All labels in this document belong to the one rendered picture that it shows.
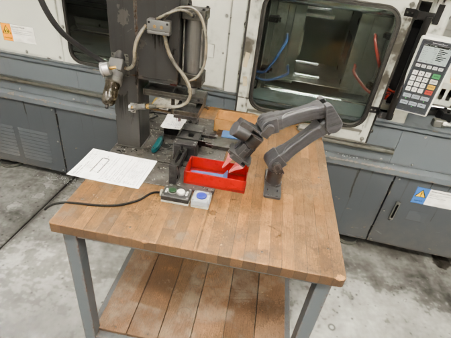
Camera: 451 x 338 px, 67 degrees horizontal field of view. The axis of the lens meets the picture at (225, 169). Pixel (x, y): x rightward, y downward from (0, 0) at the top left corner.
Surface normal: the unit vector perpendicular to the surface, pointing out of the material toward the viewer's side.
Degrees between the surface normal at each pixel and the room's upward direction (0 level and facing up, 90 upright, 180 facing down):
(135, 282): 0
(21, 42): 90
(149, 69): 90
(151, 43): 90
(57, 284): 0
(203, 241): 0
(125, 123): 90
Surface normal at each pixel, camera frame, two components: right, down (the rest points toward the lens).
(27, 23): -0.21, 0.53
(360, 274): 0.11, -0.83
